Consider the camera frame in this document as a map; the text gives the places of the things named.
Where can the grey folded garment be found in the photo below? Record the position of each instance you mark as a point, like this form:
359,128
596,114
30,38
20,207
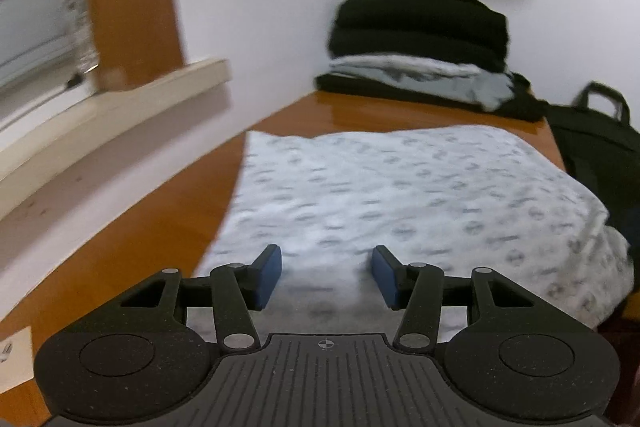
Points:
425,74

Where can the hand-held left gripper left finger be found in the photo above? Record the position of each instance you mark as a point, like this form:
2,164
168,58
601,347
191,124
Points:
270,277

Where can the beige window sill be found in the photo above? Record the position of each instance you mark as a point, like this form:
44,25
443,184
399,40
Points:
125,107

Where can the black laptop bag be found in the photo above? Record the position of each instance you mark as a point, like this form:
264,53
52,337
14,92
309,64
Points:
600,147

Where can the white checker-print pants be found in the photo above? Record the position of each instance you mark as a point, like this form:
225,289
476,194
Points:
400,187

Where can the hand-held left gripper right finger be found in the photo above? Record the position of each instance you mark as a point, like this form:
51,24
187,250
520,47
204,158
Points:
385,279

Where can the black folded garment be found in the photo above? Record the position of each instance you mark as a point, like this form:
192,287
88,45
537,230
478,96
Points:
520,107

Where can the stack of folded clothes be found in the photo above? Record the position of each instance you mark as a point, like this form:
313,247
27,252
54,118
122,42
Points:
420,22

